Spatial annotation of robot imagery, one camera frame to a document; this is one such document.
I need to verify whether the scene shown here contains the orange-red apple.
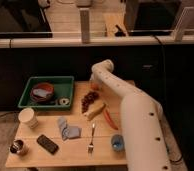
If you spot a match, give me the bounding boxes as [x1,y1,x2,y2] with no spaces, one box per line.
[90,82,99,90]

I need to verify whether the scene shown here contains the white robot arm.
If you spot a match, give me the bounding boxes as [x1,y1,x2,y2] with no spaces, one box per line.
[91,59,172,171]

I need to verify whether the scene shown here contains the green plastic tray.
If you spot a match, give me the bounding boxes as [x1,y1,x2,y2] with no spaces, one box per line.
[18,76,74,110]

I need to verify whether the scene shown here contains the dark red grape bunch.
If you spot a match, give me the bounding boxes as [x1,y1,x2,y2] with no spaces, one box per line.
[81,91,99,113]

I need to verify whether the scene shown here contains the yellow banana piece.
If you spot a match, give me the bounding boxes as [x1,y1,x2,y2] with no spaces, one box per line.
[84,103,105,121]

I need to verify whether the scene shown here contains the red chili pepper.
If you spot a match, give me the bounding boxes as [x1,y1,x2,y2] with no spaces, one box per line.
[103,109,118,130]

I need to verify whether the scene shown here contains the white tape roll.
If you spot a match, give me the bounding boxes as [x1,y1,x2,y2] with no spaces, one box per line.
[58,97,70,105]

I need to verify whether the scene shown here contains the black object on desk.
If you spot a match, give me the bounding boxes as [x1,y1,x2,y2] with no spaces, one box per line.
[115,25,126,37]

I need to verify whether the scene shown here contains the red bowl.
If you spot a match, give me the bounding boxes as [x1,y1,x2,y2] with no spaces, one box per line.
[30,82,54,102]

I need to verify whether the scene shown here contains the blue cloth in bowl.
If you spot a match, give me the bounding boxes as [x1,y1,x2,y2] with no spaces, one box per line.
[33,89,49,98]

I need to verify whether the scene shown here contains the blue-grey cloth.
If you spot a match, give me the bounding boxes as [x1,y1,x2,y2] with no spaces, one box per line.
[57,116,82,141]

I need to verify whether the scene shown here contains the small blue cup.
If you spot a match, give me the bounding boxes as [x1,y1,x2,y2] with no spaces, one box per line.
[111,134,124,152]

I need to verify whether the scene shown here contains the silver fork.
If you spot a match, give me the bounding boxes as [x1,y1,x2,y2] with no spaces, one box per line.
[88,123,96,154]

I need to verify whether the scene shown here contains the white paper cup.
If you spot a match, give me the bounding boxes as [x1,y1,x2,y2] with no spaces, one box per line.
[18,108,38,129]

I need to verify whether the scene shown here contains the small metal cup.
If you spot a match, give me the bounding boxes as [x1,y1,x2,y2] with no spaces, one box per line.
[9,140,26,155]

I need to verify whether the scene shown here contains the white angled post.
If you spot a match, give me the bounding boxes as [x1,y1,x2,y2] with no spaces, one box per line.
[172,6,194,41]

